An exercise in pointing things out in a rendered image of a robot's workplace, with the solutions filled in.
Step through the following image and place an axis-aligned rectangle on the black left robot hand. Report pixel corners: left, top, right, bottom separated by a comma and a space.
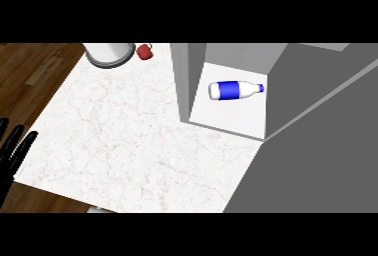
0, 117, 40, 209

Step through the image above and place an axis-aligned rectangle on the white blue water bottle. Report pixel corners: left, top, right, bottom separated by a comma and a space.
207, 80, 266, 101

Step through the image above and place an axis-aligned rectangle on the grey cabinet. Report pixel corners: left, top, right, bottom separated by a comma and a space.
168, 42, 351, 141

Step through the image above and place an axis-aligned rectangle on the white grey round pot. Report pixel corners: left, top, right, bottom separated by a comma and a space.
81, 42, 137, 70

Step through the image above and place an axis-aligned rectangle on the red pepper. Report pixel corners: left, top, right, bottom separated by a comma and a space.
136, 43, 155, 61

